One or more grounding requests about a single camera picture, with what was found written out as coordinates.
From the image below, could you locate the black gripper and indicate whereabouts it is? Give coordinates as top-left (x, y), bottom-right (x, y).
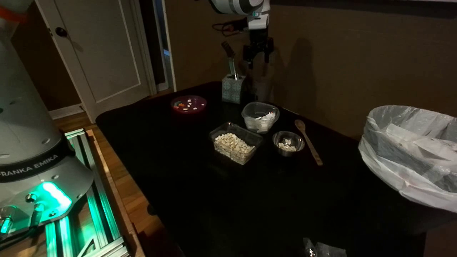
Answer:
top-left (243, 27), bottom-right (276, 68)

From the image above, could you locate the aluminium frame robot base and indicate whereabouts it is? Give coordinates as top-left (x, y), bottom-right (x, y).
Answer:
top-left (0, 126), bottom-right (146, 257)

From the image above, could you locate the dark kitchen tool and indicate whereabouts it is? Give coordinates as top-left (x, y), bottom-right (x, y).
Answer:
top-left (220, 39), bottom-right (240, 81)

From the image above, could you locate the round clear plastic container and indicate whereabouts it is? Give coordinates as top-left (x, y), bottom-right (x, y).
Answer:
top-left (240, 99), bottom-right (282, 135)

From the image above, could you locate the purple plate with pills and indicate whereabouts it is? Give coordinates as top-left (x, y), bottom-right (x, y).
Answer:
top-left (170, 92), bottom-right (210, 118)

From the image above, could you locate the small clear bowl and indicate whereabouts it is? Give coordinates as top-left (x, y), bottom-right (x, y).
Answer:
top-left (272, 128), bottom-right (308, 158)

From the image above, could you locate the rectangular clear container with grains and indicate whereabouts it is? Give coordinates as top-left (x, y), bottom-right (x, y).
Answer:
top-left (208, 121), bottom-right (265, 166)

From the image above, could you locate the wooden spoon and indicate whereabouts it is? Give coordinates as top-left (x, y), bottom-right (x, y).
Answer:
top-left (293, 116), bottom-right (326, 168)

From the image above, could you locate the white door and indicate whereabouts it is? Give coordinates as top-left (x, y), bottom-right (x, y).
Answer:
top-left (35, 0), bottom-right (160, 121)

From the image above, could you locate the trash can with white bag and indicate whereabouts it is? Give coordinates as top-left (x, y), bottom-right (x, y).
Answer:
top-left (358, 102), bottom-right (457, 235)

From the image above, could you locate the small clear snack packet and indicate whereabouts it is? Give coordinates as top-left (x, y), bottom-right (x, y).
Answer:
top-left (302, 235), bottom-right (350, 257)

